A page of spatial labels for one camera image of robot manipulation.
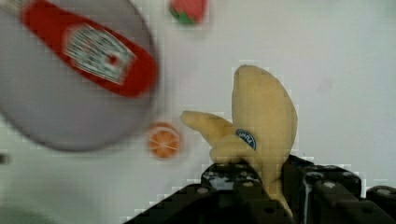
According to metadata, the grey oval plate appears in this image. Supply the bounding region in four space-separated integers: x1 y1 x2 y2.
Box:
1 0 159 151

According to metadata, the orange slice toy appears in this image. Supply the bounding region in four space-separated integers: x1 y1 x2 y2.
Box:
148 122 181 159

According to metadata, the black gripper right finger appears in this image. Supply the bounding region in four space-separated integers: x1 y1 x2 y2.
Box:
281 156 396 224

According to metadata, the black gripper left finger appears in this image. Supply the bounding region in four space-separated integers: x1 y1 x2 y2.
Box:
124 163 294 224

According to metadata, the peeled banana toy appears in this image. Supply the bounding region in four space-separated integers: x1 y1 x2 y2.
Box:
180 65 298 215

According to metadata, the pink strawberry toy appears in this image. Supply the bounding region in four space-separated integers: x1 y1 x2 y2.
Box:
169 0 208 24

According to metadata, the red ketchup bottle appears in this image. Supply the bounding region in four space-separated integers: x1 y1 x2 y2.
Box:
1 0 158 98

